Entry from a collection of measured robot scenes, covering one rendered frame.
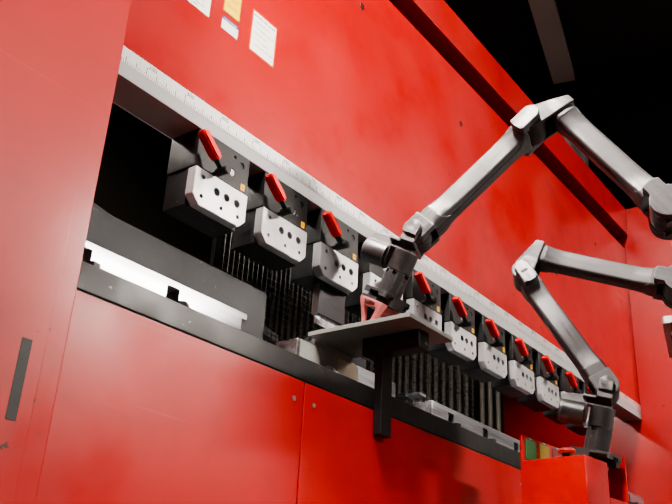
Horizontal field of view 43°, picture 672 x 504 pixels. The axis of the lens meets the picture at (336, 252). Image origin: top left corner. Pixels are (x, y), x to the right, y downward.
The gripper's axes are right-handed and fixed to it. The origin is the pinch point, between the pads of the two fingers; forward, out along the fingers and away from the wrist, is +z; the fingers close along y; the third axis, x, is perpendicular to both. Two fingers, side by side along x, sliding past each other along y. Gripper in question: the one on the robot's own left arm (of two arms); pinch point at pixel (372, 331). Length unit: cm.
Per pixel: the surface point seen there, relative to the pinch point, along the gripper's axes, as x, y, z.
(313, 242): -17.3, 11.3, -13.3
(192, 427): 18, 54, 28
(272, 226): -13.7, 28.1, -11.1
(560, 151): -59, -137, -103
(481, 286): -23, -69, -29
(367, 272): -15.9, -8.7, -13.5
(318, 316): -12.0, 5.1, 1.7
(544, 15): -131, -186, -194
